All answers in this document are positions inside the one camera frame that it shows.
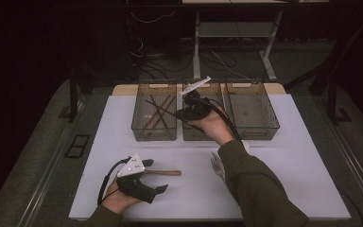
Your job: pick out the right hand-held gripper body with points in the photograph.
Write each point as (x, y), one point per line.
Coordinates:
(197, 108)

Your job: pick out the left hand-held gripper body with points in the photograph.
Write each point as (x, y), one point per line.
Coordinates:
(135, 186)

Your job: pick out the brown wooden spoon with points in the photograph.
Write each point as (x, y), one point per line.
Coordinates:
(167, 172)

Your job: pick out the transparent grey plastic bin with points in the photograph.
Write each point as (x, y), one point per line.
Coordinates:
(216, 96)
(145, 108)
(252, 113)

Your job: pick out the metal fork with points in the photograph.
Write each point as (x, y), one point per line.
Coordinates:
(216, 168)

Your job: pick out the person's left hand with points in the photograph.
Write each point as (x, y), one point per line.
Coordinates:
(118, 200)

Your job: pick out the person's right hand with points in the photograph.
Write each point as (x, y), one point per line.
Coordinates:
(217, 126)

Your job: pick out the white table mat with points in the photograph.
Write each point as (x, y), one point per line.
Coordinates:
(186, 195)

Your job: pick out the black metal stand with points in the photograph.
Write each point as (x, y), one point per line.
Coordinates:
(332, 94)

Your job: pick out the black floor outlet frame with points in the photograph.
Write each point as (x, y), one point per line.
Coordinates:
(77, 145)

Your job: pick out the white desk frame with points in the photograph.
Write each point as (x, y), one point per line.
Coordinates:
(233, 30)

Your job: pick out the metal floor rail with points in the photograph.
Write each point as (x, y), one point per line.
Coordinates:
(359, 170)
(44, 186)

